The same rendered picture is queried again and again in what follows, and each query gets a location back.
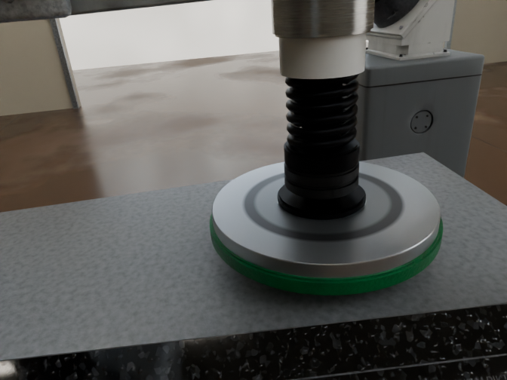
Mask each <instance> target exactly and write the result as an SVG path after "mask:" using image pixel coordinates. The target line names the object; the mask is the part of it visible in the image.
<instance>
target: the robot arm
mask: <svg viewBox="0 0 507 380"><path fill-rule="evenodd" d="M418 2H419V0H375V7H374V21H373V22H374V23H375V24H376V26H377V27H379V28H385V27H387V26H391V25H392V24H394V23H396V22H397V21H399V20H400V19H401V18H402V17H404V16H405V15H406V14H408V13H409V12H410V11H411V10H412V9H413V8H414V7H415V5H416V4H417V3H418Z"/></svg>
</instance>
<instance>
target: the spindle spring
mask: <svg viewBox="0 0 507 380"><path fill-rule="evenodd" d="M358 75H359V74H357V75H351V76H346V77H342V78H325V79H301V78H288V77H286V78H285V83H286V85H287V86H289V88H287V90H286V91H285V93H286V96H287V97H288V98H290V99H289V100H288V101H287V102H286V107H287V109H288V110H289V112H288V113H287V114H286V118H287V120H288V121H289V123H288V124H287V131H288V132H289V134H288V136H287V141H288V143H289V144H290V145H291V146H293V147H296V148H298V149H306V150H324V149H334V148H337V147H340V146H344V145H345V144H348V143H350V142H351V141H352V140H353V139H354V138H355V137H356V134H357V130H356V127H355V125H356V124H357V122H358V120H357V117H356V114H357V112H358V106H357V104H356V102H357V100H358V93H357V91H356V90H357V89H358V86H359V82H358V80H357V79H356V78H357V77H358ZM338 84H346V85H344V86H342V87H336V88H332V89H326V90H301V88H314V87H329V86H334V85H338ZM341 97H342V99H341V100H338V101H335V102H330V103H318V104H303V103H301V101H323V100H334V99H337V98H341ZM345 97H346V98H345ZM346 109H347V110H346ZM339 110H342V111H341V112H339V113H336V114H332V115H320V116H303V115H301V113H303V114H318V113H326V112H335V111H339ZM338 123H341V124H340V125H337V126H334V127H326V128H314V129H312V128H302V126H309V127H317V126H326V125H332V124H338ZM338 135H341V136H339V137H336V138H333V139H323V140H307V139H298V138H300V137H303V138H325V137H331V136H338Z"/></svg>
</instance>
